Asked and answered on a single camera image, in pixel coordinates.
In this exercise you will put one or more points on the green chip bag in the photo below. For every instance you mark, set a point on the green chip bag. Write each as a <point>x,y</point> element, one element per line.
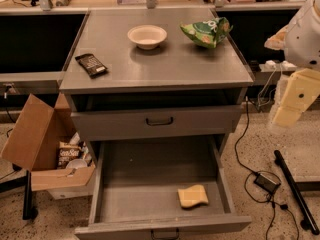
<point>207,34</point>

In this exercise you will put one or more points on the open grey middle drawer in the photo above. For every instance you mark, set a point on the open grey middle drawer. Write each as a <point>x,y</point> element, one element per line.
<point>135,196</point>

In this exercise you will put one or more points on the closed grey top drawer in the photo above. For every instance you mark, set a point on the closed grey top drawer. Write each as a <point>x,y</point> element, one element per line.
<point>154,123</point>

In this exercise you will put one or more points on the white paper bowl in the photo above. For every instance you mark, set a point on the white paper bowl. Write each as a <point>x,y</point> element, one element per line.
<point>147,37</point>

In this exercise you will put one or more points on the brown snack bag in box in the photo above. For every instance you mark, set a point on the brown snack bag in box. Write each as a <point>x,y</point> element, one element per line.
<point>67,153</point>

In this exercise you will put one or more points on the black stand left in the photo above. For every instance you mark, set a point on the black stand left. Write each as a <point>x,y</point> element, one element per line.
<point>30,212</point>

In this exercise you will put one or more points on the black metal stand leg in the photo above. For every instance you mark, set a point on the black metal stand leg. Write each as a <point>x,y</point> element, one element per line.
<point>308,222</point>

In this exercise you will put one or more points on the black power adapter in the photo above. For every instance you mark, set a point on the black power adapter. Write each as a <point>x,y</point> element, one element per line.
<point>266,184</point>

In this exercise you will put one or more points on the white cup in box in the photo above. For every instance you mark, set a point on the white cup in box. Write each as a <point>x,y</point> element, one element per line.
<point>76,164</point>

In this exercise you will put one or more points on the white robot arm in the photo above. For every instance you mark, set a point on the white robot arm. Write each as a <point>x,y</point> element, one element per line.
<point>300,41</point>

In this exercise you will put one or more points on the white power strip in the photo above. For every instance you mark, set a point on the white power strip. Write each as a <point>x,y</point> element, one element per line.
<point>284,65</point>

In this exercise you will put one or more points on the brown cardboard box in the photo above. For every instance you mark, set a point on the brown cardboard box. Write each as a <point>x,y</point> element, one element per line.
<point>34,143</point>

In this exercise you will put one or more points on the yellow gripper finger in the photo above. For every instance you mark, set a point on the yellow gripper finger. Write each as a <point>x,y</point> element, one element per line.
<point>276,41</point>
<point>294,95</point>

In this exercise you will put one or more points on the grey drawer cabinet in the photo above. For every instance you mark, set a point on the grey drawer cabinet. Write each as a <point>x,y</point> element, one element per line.
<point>176,74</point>

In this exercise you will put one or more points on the black snack bar wrapper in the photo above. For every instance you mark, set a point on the black snack bar wrapper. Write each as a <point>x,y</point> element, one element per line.
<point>93,67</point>

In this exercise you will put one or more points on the yellow sponge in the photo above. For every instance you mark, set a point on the yellow sponge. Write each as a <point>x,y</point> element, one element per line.
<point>192,196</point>

